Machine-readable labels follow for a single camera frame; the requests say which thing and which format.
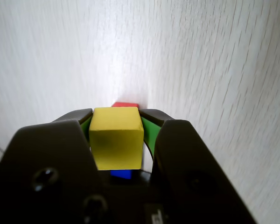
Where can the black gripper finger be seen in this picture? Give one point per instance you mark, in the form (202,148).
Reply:
(49,151)
(189,163)

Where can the blue wooden cube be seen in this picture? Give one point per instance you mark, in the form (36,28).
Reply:
(121,173)

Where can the yellow wooden cube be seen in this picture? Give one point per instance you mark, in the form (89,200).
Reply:
(116,140)

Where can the red wooden cube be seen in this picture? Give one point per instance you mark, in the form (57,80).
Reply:
(126,105)

